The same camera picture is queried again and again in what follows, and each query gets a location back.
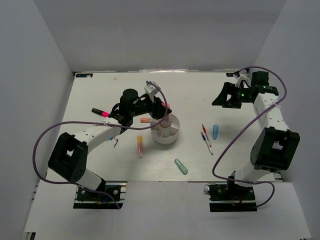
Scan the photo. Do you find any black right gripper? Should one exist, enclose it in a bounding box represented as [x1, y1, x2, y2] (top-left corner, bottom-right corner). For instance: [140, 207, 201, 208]
[212, 82, 253, 109]

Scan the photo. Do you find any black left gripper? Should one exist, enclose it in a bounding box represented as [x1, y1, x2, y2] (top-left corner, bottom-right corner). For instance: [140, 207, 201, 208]
[130, 94, 172, 121]

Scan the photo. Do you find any pink capped highlighter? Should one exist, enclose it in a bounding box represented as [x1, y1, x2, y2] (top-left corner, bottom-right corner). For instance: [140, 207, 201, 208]
[160, 102, 171, 128]

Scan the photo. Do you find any grey highlighter orange cap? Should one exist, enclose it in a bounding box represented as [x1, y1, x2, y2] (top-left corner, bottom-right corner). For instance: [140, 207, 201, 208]
[140, 118, 152, 124]

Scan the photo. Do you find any black highlighter pink cap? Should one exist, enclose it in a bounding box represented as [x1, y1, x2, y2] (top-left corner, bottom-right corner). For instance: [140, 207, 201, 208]
[91, 108, 109, 118]

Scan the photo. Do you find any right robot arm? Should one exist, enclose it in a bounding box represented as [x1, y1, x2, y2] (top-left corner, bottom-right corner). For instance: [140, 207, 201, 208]
[212, 69, 300, 200]

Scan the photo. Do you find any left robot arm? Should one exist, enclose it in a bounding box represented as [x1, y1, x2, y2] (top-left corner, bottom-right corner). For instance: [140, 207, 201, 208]
[48, 88, 172, 200]

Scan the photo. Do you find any white round pen holder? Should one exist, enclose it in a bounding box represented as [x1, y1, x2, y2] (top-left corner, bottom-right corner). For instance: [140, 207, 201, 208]
[150, 113, 180, 145]

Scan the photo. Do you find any blue transparent highlighter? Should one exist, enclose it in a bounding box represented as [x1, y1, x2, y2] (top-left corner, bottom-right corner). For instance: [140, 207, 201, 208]
[212, 124, 219, 140]

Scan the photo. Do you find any yellow capped orange highlighter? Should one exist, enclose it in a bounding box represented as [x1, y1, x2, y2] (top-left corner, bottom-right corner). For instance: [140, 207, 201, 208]
[137, 135, 143, 159]

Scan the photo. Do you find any red gel pen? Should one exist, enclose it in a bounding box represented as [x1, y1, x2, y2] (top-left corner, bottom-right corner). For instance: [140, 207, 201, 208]
[201, 124, 212, 147]

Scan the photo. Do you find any blue gel pen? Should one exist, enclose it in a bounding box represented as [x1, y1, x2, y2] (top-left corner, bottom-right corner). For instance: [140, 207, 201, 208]
[200, 132, 214, 156]

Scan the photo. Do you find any green transparent highlighter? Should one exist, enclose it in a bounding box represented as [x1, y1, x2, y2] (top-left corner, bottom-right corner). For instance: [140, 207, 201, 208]
[174, 158, 188, 175]

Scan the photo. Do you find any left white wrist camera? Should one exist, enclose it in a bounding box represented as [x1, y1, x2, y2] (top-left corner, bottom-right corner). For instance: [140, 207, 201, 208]
[144, 81, 161, 101]

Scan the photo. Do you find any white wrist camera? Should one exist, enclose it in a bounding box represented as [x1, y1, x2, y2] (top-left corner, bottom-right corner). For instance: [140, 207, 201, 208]
[233, 71, 251, 88]
[144, 81, 161, 101]

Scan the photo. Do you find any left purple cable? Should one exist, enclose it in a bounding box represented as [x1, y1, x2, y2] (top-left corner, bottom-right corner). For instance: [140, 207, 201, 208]
[33, 81, 170, 210]

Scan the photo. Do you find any purple cable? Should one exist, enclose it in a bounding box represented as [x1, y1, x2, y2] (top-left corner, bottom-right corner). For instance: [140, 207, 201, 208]
[211, 66, 287, 208]
[33, 81, 170, 210]

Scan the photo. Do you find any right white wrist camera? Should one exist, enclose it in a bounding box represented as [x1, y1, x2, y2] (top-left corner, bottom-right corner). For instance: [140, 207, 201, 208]
[233, 71, 251, 88]

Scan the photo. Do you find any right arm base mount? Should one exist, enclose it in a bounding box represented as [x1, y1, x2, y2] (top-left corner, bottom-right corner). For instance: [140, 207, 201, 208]
[203, 183, 257, 213]

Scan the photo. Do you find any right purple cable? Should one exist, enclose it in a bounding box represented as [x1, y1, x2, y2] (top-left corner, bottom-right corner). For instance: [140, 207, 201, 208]
[211, 66, 287, 208]

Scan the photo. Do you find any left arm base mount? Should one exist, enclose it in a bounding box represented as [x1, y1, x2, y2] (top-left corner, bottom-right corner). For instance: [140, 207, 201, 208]
[73, 181, 127, 210]

